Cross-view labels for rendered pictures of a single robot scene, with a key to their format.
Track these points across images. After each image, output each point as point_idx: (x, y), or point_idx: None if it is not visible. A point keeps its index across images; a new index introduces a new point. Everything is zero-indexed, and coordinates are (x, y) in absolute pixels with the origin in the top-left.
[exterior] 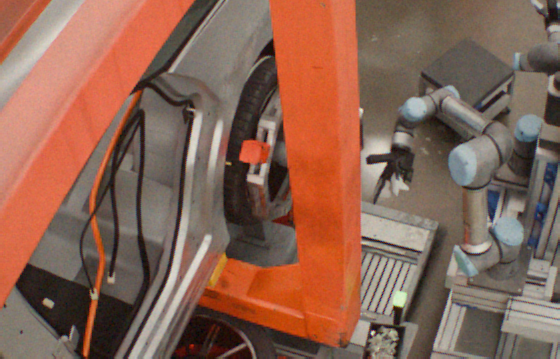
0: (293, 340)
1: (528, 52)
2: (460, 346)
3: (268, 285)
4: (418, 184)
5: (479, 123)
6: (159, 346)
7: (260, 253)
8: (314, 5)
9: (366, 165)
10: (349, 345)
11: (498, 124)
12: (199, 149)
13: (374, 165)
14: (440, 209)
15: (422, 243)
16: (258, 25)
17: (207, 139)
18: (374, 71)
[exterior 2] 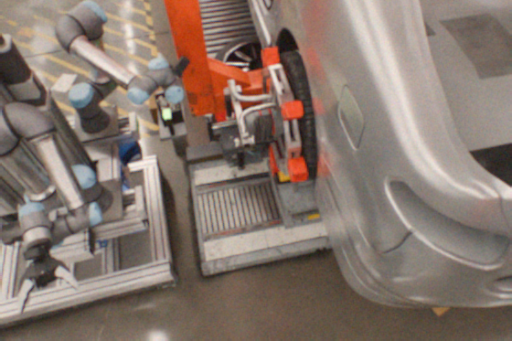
0: None
1: (53, 128)
2: (141, 175)
3: (235, 70)
4: (239, 310)
5: (90, 44)
6: (252, 5)
7: None
8: None
9: (288, 303)
10: (213, 165)
11: (69, 36)
12: None
13: (282, 307)
14: (211, 296)
15: (206, 248)
16: (300, 21)
17: (280, 1)
18: None
